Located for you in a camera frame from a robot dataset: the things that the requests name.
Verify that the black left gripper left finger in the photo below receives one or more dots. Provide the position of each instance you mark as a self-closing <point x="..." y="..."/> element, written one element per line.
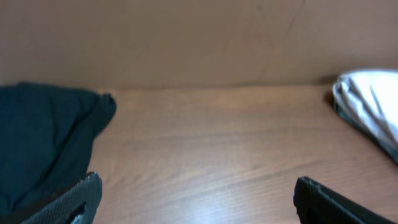
<point x="75" y="204"/>

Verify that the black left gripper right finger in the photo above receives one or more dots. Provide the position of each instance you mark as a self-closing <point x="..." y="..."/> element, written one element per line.
<point x="317" y="204"/>

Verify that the black garment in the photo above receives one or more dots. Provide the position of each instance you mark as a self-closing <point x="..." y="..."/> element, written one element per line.
<point x="47" y="135"/>

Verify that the beige shorts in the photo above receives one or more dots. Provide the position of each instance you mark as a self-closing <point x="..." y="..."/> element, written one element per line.
<point x="367" y="99"/>

